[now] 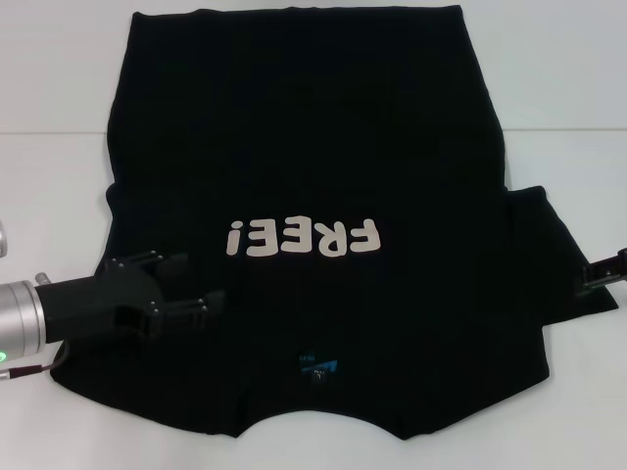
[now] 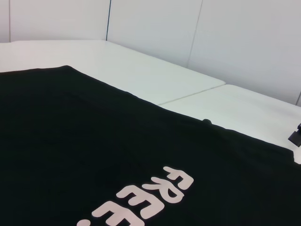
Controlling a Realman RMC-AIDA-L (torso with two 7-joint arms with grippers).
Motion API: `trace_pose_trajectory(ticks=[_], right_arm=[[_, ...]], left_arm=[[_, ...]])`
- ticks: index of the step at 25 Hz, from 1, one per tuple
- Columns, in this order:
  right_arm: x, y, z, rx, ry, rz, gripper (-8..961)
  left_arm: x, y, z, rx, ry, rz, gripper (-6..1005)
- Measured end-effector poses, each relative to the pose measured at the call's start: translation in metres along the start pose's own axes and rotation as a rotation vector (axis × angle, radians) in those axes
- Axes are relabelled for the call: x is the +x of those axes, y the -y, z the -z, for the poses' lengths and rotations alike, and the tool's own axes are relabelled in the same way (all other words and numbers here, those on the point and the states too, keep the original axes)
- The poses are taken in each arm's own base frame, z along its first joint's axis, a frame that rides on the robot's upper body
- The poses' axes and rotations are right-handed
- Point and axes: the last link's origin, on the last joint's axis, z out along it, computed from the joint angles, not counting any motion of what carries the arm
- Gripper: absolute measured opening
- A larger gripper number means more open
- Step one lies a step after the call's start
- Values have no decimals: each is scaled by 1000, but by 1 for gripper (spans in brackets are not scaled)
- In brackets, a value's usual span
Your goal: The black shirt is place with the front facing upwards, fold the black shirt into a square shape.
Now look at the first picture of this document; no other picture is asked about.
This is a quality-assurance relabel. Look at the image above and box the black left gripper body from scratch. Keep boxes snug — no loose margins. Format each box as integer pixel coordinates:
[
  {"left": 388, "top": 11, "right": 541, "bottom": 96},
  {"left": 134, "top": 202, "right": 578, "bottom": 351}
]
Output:
[{"left": 35, "top": 258, "right": 166, "bottom": 345}]

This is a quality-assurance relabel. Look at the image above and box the black shirt with FREE print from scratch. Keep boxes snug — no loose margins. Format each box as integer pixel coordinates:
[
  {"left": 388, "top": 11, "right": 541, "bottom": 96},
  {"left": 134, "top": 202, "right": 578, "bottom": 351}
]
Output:
[{"left": 48, "top": 4, "right": 620, "bottom": 426}]

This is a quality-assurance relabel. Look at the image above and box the dark left arm cable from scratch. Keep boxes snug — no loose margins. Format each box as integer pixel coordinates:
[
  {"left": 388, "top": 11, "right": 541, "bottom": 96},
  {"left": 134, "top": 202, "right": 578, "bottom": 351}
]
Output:
[{"left": 0, "top": 341, "right": 71, "bottom": 380}]

